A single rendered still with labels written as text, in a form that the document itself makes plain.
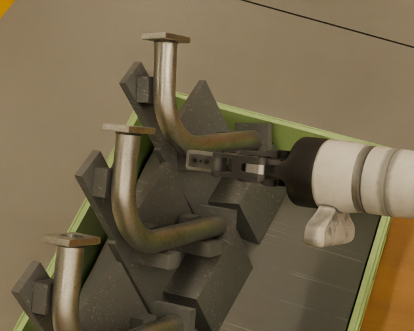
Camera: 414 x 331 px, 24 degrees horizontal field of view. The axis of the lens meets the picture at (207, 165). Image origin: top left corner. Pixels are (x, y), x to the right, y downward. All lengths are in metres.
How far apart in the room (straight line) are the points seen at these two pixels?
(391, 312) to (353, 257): 0.10
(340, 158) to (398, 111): 1.85
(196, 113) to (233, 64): 1.52
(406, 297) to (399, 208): 0.54
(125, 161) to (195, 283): 0.25
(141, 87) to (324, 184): 0.38
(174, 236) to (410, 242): 0.46
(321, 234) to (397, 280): 0.55
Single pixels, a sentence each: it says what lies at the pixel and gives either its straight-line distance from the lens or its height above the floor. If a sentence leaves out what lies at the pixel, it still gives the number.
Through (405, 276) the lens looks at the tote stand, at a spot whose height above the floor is 0.79.
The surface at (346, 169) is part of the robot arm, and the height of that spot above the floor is 1.29.
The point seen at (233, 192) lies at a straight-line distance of 1.41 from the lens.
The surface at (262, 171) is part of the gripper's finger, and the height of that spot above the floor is 1.28.
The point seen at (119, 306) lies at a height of 1.00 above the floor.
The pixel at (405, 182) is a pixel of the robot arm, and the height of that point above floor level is 1.31.
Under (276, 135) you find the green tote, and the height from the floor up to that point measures 0.93.
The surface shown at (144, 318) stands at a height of 0.97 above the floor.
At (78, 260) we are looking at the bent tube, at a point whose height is 1.17.
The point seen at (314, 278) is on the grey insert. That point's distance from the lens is 1.42.
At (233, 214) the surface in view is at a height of 0.96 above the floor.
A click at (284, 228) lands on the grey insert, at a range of 1.47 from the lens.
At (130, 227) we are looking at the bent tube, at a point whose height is 1.10.
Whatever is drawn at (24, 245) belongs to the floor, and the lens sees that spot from 2.52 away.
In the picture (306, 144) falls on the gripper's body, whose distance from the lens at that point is 1.00.
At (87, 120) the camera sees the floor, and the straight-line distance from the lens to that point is 2.76.
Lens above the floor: 2.04
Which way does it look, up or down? 51 degrees down
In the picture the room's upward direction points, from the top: straight up
